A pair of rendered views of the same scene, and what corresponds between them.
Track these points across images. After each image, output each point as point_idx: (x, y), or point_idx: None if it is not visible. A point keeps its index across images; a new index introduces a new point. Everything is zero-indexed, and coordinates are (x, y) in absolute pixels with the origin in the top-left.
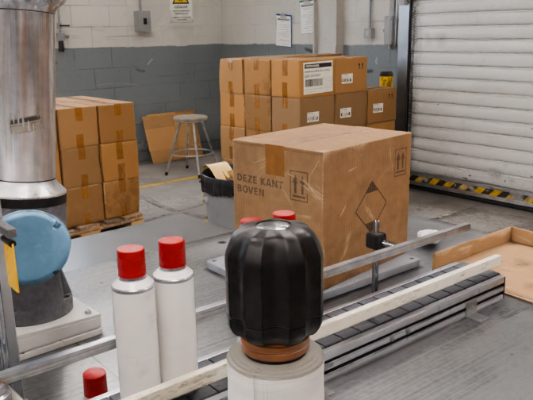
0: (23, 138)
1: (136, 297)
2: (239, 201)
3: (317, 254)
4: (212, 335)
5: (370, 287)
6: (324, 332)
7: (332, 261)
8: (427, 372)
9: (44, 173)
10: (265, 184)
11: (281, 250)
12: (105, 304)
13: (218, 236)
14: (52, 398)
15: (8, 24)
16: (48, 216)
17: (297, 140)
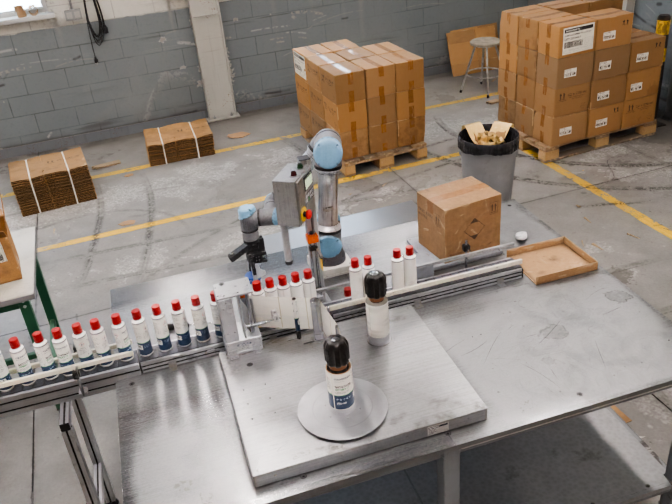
0: (327, 213)
1: (355, 273)
2: (419, 218)
3: (382, 281)
4: None
5: (470, 263)
6: (423, 286)
7: (450, 252)
8: (461, 304)
9: (333, 223)
10: (427, 214)
11: (373, 280)
12: (359, 256)
13: None
14: (334, 294)
15: (323, 179)
16: (334, 238)
17: (443, 196)
